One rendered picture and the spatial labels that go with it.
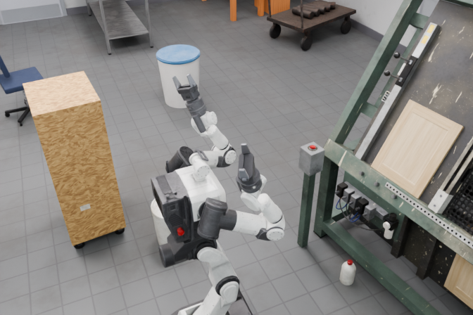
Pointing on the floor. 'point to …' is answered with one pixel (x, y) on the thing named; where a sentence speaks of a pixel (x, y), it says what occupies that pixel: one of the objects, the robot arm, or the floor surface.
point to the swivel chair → (15, 81)
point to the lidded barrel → (174, 67)
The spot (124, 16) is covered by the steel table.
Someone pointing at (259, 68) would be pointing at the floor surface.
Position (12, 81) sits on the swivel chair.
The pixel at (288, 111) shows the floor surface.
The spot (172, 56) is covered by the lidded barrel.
